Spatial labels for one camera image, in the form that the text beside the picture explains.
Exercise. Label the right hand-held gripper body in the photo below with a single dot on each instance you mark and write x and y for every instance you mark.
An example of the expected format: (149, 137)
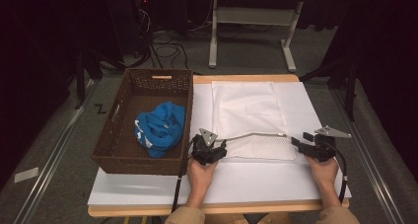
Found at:
(323, 150)

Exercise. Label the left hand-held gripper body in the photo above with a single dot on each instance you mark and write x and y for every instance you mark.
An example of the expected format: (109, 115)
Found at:
(203, 151)

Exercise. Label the white mesh laundry bag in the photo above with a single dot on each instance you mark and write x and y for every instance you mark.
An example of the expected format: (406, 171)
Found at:
(249, 112)

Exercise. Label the blue shirt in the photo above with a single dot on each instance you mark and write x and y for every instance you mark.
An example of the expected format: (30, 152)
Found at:
(162, 128)

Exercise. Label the brown woven basket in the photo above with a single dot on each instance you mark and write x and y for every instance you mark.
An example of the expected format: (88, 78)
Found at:
(131, 135)

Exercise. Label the person's right hand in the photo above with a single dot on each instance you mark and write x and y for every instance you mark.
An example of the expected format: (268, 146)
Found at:
(327, 176)

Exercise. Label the person's left hand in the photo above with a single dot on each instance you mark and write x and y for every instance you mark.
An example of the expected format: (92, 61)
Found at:
(200, 179)

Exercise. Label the black metal stand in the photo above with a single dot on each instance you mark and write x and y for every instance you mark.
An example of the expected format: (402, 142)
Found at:
(80, 79)
(351, 86)

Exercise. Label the black tape mark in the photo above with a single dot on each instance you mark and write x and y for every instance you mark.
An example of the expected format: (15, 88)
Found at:
(100, 109)

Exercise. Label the dark equipment with red light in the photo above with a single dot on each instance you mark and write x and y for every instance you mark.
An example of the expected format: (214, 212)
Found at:
(131, 23)

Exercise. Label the white tape strip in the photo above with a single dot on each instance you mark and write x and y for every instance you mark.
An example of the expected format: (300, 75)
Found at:
(26, 174)

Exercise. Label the metal floor rail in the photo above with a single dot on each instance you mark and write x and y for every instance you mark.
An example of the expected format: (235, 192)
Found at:
(368, 151)
(52, 158)

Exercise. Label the white metal desk frame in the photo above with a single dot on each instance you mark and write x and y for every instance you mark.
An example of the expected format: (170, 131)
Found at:
(253, 16)

